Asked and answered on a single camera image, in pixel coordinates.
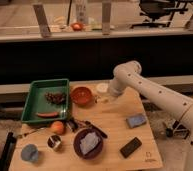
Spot orange red bowl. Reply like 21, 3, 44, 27
70, 87, 93, 106

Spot black chair beside table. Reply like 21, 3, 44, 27
0, 132, 16, 171

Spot green plastic tray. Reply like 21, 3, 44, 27
21, 78, 69, 124

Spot blue sponge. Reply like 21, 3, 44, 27
126, 114, 146, 128

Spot metal cup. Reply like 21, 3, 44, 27
47, 135, 61, 151

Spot bunch of dark grapes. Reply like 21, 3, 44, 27
45, 92, 66, 105

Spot yellow banana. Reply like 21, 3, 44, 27
95, 96, 109, 103

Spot grey crumpled cloth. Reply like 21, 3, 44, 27
80, 132, 100, 155

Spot white plastic cup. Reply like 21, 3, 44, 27
96, 83, 108, 94

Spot metal spoon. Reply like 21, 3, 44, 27
16, 127, 47, 139

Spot black remote control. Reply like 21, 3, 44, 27
120, 137, 142, 158

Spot small black object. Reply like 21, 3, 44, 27
67, 119, 78, 132

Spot red fruit on shelf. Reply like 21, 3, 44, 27
71, 22, 84, 31

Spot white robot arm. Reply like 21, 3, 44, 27
108, 61, 193, 171

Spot red chili pepper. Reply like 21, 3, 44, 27
36, 112, 59, 118

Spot blue plastic cup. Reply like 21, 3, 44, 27
21, 144, 39, 163

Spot black office chair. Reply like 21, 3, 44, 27
131, 0, 193, 29

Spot dark purple bowl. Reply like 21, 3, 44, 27
73, 129, 103, 160

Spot orange fruit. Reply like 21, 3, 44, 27
50, 121, 65, 135

